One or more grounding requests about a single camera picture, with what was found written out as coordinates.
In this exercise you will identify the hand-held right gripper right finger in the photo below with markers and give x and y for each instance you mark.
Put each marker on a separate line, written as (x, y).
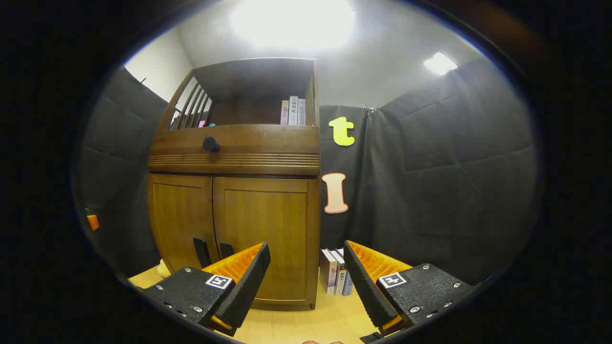
(366, 286)

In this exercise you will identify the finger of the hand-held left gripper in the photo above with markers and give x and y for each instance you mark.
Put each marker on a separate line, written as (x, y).
(92, 222)

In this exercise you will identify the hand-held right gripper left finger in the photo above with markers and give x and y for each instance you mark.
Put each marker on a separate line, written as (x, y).
(248, 286)

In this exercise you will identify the brown wooden shoe cabinet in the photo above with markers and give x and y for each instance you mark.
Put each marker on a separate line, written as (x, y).
(248, 81)

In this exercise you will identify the wooden cabinet drawer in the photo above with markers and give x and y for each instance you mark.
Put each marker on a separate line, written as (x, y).
(267, 141)

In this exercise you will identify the dark striped spine book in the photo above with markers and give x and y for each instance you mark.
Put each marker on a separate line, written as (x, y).
(340, 274)

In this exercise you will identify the white spine book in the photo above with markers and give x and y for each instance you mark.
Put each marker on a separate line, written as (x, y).
(327, 271)

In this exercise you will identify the small cream object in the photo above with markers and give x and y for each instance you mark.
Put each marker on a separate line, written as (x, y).
(163, 270)

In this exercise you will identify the black backdrop cloth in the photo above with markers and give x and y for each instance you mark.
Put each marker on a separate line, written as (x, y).
(430, 191)

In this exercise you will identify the round black drawer knob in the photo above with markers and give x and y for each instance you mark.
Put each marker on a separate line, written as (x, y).
(211, 144)

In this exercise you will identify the pink book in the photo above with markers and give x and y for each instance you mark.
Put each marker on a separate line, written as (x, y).
(284, 113)

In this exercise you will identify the metal cloth clip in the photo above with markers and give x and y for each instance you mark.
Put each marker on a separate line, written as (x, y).
(371, 110)

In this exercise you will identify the small ceiling light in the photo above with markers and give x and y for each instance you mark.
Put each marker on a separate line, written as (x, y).
(440, 63)

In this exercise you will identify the large ceiling light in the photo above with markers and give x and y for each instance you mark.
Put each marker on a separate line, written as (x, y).
(291, 21)

